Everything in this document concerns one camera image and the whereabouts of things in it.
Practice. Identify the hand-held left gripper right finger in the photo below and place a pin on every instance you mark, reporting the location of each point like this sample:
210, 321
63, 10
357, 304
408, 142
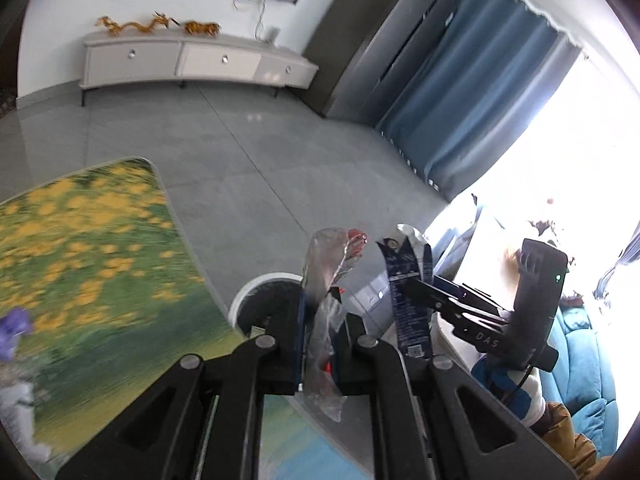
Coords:
350, 360

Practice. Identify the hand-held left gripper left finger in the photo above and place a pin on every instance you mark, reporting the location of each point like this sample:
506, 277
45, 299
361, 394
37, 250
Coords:
287, 350

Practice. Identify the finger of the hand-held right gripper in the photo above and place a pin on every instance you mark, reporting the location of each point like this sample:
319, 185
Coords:
460, 290
440, 305

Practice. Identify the dark blue snack packet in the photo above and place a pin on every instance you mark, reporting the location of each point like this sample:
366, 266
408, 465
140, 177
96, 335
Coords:
410, 327

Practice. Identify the white bin with black liner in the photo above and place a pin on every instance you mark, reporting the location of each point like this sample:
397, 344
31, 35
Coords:
250, 295

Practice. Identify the clear plastic wrapper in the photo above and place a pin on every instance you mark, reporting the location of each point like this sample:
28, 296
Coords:
320, 270

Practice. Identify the person's right forearm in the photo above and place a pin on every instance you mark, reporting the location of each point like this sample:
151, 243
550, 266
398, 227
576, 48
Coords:
570, 435

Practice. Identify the person's right hand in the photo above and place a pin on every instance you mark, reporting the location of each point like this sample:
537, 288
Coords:
500, 385

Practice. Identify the teal sofa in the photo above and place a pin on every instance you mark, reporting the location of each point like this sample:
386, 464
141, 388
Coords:
585, 360

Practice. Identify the blue curtain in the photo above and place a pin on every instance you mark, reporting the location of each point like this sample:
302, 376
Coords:
475, 95

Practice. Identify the landscape print coffee table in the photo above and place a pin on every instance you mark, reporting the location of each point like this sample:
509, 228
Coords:
100, 260

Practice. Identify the grey refrigerator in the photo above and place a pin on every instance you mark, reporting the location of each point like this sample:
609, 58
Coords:
365, 45

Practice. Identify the white crumpled paper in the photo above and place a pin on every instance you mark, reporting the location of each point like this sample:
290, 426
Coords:
20, 400

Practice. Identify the purple crumpled wrapper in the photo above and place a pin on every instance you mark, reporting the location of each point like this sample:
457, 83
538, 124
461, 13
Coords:
15, 332

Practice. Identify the white television stand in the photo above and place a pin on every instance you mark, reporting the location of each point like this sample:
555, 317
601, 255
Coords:
200, 62

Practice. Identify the golden tiger figurine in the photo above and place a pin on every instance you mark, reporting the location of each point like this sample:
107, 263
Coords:
201, 27

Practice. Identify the golden dragon figurine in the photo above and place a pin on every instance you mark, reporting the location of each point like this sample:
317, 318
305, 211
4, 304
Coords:
135, 25

